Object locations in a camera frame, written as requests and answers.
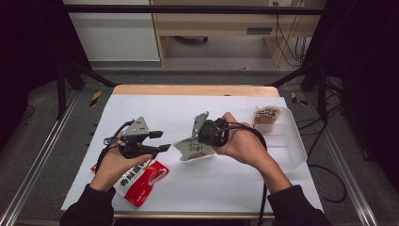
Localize hand-held gripper cable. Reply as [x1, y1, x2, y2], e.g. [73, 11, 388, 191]
[215, 121, 269, 226]
[95, 120, 136, 172]

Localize white cabinet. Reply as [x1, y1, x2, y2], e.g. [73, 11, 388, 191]
[64, 0, 161, 63]

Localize orange spouted sauce pouch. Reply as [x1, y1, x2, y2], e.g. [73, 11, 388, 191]
[253, 105, 281, 126]

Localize black horizontal frame bar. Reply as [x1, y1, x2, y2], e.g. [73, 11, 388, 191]
[64, 4, 326, 16]

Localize black chair base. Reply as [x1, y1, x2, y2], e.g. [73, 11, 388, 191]
[173, 35, 210, 44]

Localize person's right hand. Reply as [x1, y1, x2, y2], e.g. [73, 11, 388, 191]
[213, 112, 268, 168]

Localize person's left hand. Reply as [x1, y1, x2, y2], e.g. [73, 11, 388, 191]
[89, 147, 153, 193]

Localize green and cream sauce pouch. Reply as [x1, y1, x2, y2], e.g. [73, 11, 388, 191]
[173, 136, 217, 163]

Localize black metal stand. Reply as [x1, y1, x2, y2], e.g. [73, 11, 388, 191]
[56, 57, 119, 121]
[269, 59, 328, 123]

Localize black curtain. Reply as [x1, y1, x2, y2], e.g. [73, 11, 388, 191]
[302, 0, 399, 192]
[0, 0, 93, 149]

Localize clear plastic container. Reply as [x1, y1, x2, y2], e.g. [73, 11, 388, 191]
[250, 105, 309, 173]

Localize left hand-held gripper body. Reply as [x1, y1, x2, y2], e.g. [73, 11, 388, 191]
[117, 116, 158, 160]

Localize yellow and black tape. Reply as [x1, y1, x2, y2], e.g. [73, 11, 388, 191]
[290, 91, 309, 106]
[89, 89, 103, 107]

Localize thin black floor cable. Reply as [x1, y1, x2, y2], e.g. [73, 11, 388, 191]
[17, 104, 36, 123]

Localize black hanging desk cables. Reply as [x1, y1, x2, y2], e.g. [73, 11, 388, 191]
[274, 3, 310, 67]

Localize wooden table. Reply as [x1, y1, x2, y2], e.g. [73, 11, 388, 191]
[103, 84, 318, 220]

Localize light wooden desk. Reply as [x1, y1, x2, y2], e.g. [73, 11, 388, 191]
[150, 0, 327, 68]

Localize left hand-held gripper cable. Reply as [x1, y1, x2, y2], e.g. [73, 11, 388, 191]
[95, 120, 136, 172]

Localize white table sheet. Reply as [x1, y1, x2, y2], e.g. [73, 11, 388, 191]
[60, 93, 325, 216]

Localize red and white seasoning packet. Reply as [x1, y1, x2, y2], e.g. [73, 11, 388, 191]
[90, 159, 169, 208]

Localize right hand-held gripper cable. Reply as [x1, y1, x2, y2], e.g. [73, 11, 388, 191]
[215, 121, 269, 226]

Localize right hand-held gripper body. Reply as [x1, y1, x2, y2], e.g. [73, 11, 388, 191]
[191, 111, 231, 148]

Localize black floor cable loop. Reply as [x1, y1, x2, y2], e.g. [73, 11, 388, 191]
[297, 103, 348, 204]

